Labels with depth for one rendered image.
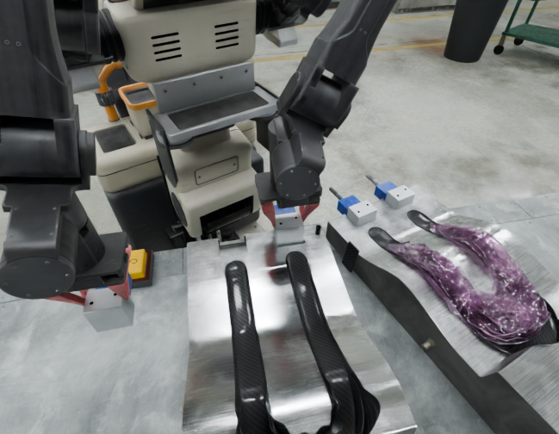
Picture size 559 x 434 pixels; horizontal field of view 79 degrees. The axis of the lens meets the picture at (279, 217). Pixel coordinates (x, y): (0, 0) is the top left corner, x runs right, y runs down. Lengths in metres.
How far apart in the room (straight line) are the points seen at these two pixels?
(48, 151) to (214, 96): 0.47
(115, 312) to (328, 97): 0.40
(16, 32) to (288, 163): 0.27
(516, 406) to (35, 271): 0.57
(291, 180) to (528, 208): 0.73
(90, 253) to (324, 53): 0.36
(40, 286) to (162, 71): 0.49
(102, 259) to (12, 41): 0.24
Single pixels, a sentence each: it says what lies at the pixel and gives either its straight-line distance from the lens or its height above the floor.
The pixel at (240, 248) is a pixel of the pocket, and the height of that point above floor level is 0.86.
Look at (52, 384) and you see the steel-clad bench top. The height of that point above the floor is 0.80.
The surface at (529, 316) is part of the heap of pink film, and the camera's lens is 0.67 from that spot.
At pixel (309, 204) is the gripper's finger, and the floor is 1.00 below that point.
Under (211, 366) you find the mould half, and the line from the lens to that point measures 0.51.
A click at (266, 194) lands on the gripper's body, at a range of 0.53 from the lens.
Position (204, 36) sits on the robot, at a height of 1.16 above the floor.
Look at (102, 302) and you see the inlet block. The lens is 0.53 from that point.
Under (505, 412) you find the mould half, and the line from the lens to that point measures 0.61.
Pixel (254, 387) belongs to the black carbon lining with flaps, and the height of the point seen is 0.92.
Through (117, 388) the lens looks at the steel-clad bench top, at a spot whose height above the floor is 0.80.
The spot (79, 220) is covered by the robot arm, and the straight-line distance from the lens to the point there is 0.42.
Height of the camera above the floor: 1.37
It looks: 44 degrees down
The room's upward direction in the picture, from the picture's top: straight up
